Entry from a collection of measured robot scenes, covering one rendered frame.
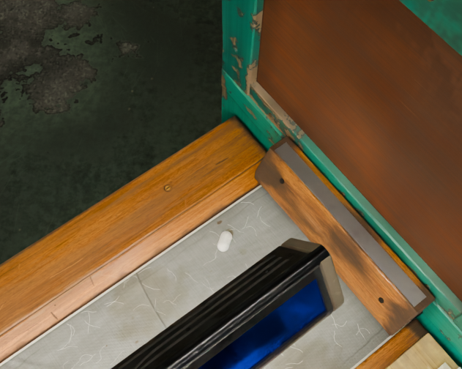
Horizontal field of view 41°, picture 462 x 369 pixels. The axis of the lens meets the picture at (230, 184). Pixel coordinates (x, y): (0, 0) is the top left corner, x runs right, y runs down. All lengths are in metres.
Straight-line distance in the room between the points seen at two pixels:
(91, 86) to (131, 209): 1.11
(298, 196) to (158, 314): 0.26
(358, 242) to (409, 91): 0.26
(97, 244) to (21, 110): 1.13
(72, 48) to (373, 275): 1.50
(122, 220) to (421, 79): 0.50
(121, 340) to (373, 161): 0.43
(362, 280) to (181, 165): 0.33
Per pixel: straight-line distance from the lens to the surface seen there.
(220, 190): 0.95
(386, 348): 0.90
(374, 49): 0.65
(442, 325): 0.88
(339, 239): 0.84
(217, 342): 0.52
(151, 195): 0.95
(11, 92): 2.06
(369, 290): 0.85
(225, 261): 0.93
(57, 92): 2.02
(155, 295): 0.92
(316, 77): 0.77
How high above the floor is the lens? 1.62
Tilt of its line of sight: 64 degrees down
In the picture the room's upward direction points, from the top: 2 degrees clockwise
